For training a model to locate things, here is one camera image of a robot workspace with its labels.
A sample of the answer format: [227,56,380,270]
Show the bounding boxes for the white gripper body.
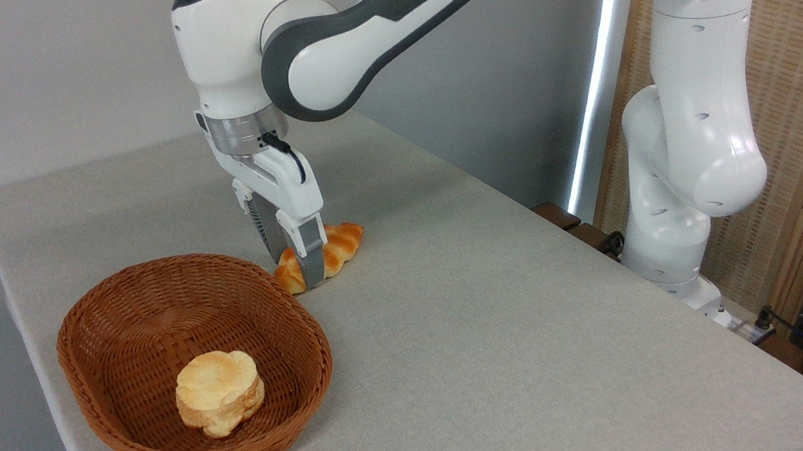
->
[180,110,335,238]

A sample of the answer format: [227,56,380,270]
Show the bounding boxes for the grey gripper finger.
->
[223,179,293,265]
[266,208,334,292]

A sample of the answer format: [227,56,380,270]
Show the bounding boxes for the braided golden bread loaf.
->
[271,214,366,303]

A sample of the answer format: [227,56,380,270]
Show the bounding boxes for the round pale bread bun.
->
[170,343,271,445]

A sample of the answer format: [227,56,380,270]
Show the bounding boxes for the brown wicker basket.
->
[43,236,346,451]

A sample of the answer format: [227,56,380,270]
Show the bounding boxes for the grey tablecloth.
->
[0,65,803,451]

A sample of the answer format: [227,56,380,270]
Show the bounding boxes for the black clamp knob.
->
[600,229,628,259]

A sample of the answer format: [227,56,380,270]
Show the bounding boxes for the white vertical light strip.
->
[566,0,633,224]

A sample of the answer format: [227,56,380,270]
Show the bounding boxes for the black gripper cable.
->
[256,131,312,185]

